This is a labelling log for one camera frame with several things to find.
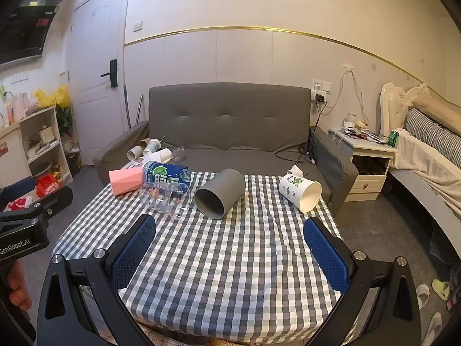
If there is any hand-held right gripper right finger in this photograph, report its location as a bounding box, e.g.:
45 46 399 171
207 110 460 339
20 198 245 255
303 217 428 346

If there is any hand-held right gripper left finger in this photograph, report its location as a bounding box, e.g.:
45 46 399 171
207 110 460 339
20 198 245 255
36 214 157 346

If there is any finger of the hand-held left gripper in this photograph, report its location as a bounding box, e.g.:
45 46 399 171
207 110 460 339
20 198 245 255
32 186 74 224
0 176 36 213

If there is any gray cup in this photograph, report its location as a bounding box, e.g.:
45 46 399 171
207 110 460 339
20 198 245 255
194 168 246 220

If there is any clear plastic cup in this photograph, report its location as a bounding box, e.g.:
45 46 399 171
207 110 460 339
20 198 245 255
139 182 192 221

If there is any white paper cup green print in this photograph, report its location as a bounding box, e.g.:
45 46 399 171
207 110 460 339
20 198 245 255
278 173 322 213

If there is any pink faceted cup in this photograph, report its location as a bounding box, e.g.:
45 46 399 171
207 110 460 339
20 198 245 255
108 167 144 197

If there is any person's left hand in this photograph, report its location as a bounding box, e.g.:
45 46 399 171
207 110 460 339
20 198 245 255
6 263 34 311

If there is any red plastic bag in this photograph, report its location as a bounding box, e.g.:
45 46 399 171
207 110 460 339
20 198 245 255
35 174 61 198

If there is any white shelf unit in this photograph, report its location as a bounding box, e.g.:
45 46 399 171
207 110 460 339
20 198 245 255
0 106 73 190

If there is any green plant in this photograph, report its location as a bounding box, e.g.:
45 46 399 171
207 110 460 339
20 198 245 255
55 104 73 135

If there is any blue drink can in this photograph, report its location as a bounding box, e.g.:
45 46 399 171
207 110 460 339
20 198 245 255
142 161 192 189

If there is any gray checkered tablecloth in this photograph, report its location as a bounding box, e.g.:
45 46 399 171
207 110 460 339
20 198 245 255
52 170 356 346

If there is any yellow plastic bag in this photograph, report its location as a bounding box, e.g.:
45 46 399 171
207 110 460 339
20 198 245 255
34 84 71 109

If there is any beige plaid cloth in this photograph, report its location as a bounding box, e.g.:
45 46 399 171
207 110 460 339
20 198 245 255
139 326 231 346

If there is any white nightstand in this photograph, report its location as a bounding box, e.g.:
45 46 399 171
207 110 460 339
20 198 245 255
328 126 397 203

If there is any white slipper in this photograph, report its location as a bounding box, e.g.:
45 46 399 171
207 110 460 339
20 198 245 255
415 283 431 311
421 311 443 346

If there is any mop stick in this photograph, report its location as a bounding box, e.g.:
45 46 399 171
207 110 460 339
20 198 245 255
122 82 132 131

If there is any yellow slipper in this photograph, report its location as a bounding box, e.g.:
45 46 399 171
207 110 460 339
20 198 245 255
432 279 451 302

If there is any white door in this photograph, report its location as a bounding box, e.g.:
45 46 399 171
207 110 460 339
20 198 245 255
68 0 129 167

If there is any beige blanket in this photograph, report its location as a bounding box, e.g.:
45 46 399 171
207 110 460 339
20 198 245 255
390 127 461 217

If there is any black range hood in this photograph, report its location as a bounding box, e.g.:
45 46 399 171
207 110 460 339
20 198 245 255
0 5 60 67

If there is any dark checkered duvet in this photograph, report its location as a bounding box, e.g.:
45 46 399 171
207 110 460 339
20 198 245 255
405 108 461 169

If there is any cream bed headboard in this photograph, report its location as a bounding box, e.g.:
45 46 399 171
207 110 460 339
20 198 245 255
379 83 432 138

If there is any gray fabric sofa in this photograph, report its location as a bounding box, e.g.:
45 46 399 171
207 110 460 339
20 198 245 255
92 82 360 217

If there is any beige pillow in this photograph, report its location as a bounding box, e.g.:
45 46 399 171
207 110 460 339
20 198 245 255
411 95 461 137

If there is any gray bed frame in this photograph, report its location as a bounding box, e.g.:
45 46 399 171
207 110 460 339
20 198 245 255
388 168 461 262

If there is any black cable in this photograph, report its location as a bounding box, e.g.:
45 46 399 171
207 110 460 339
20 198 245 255
275 99 328 165

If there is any black door handle lock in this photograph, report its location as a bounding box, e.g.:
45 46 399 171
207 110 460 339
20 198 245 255
100 59 119 87

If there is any white cable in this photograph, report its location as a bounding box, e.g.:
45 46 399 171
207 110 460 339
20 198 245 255
330 64 369 125

